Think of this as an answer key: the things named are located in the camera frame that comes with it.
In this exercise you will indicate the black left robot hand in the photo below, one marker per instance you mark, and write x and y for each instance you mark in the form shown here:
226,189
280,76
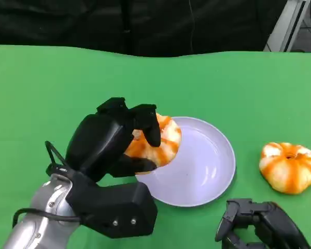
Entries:
98,140

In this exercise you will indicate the black backdrop cloth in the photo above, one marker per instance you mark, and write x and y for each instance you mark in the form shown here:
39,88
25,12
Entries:
67,23

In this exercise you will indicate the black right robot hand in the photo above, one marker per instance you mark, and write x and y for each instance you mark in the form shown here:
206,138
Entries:
272,223

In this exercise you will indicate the aluminium frame profile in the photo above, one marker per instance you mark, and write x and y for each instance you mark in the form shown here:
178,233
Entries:
285,28

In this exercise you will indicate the lilac plate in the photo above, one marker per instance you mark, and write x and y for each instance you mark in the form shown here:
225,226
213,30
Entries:
202,166

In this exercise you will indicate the green table cloth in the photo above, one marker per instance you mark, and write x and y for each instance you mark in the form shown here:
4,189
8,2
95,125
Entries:
93,77

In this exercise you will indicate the orange and white bread roll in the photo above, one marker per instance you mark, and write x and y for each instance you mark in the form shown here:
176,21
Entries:
168,145
287,168

